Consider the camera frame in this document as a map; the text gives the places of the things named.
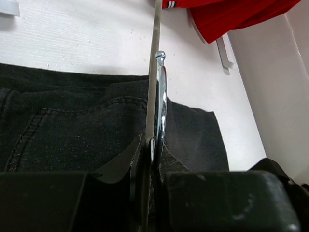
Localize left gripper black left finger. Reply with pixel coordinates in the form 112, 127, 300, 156
71, 134, 144, 232

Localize white and silver clothes rack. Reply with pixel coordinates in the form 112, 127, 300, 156
0, 0, 239, 76

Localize black denim trousers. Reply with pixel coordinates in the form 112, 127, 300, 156
0, 64, 229, 172

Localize grey metal trouser hanger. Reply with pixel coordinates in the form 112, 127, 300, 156
139, 0, 167, 232

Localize red garment with white stripes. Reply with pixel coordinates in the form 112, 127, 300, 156
162, 0, 300, 44

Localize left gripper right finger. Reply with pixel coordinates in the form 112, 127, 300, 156
154, 147, 192, 232

